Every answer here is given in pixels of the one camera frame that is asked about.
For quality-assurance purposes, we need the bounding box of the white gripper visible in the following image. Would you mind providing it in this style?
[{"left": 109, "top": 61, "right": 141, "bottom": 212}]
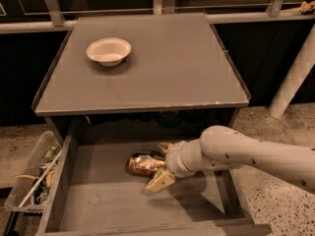
[{"left": 145, "top": 141, "right": 197, "bottom": 193}]

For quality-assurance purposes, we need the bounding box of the crushed orange soda can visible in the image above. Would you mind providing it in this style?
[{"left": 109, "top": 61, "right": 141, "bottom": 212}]
[{"left": 128, "top": 154, "right": 164, "bottom": 176}]

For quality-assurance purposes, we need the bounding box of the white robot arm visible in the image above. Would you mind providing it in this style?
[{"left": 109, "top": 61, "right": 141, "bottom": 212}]
[{"left": 146, "top": 125, "right": 315, "bottom": 193}]

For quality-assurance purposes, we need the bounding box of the open grey top drawer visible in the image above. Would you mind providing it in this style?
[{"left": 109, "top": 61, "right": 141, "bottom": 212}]
[{"left": 36, "top": 127, "right": 271, "bottom": 236}]

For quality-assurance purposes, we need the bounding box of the grey cabinet with counter top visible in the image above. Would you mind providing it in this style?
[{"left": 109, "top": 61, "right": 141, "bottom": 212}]
[{"left": 32, "top": 15, "right": 250, "bottom": 139}]

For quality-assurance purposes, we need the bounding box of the green packet in bin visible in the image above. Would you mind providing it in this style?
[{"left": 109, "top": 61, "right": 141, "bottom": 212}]
[{"left": 43, "top": 142, "right": 62, "bottom": 159}]

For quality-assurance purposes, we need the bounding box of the white paper bowl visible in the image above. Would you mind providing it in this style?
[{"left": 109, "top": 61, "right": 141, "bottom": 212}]
[{"left": 86, "top": 37, "right": 131, "bottom": 67}]

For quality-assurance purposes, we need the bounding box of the clear plastic storage bin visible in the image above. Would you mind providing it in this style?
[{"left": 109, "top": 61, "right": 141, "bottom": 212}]
[{"left": 5, "top": 131, "right": 59, "bottom": 213}]

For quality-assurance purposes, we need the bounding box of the white stick in bin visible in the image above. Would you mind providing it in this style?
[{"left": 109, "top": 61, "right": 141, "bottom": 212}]
[{"left": 18, "top": 149, "right": 62, "bottom": 207}]

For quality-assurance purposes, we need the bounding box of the metal railing with posts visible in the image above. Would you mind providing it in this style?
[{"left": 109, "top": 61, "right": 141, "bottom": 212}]
[{"left": 0, "top": 0, "right": 315, "bottom": 34}]

